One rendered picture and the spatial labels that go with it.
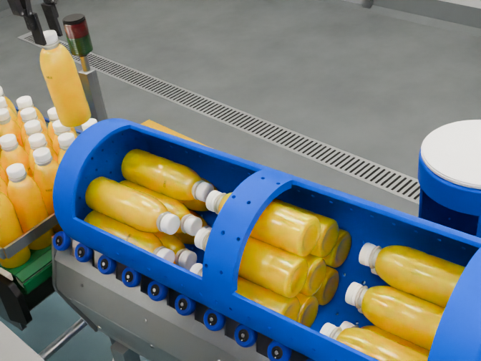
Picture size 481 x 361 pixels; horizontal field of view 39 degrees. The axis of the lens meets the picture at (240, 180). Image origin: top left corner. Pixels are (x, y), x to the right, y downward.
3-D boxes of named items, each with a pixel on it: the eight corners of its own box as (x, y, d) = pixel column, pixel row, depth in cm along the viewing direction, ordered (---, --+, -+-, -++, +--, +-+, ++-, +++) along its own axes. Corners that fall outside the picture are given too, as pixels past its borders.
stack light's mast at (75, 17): (86, 76, 191) (71, 23, 182) (71, 72, 195) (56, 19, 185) (101, 68, 195) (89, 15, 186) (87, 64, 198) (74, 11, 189)
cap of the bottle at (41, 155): (35, 155, 159) (33, 148, 158) (52, 152, 159) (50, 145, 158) (33, 163, 156) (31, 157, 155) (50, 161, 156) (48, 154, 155)
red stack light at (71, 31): (76, 40, 185) (73, 26, 182) (61, 36, 188) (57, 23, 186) (94, 31, 189) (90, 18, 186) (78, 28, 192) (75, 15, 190)
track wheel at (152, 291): (165, 284, 135) (171, 283, 137) (149, 275, 137) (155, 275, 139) (159, 304, 135) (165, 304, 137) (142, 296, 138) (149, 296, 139)
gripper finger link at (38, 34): (36, 13, 139) (33, 14, 138) (46, 44, 143) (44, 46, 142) (27, 11, 140) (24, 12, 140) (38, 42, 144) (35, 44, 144)
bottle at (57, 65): (72, 109, 161) (46, 31, 149) (97, 112, 158) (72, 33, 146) (54, 126, 156) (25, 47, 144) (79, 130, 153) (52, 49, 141)
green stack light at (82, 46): (81, 57, 188) (76, 41, 185) (66, 53, 191) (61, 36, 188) (97, 48, 192) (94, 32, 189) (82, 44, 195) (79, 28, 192)
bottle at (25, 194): (56, 246, 162) (33, 177, 151) (26, 254, 161) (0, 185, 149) (54, 228, 168) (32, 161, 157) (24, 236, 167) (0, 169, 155)
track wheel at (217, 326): (223, 312, 127) (230, 311, 129) (205, 304, 129) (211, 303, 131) (217, 335, 127) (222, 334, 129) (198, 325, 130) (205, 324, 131)
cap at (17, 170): (26, 176, 152) (23, 170, 151) (8, 180, 151) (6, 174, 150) (25, 167, 155) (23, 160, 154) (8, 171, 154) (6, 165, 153)
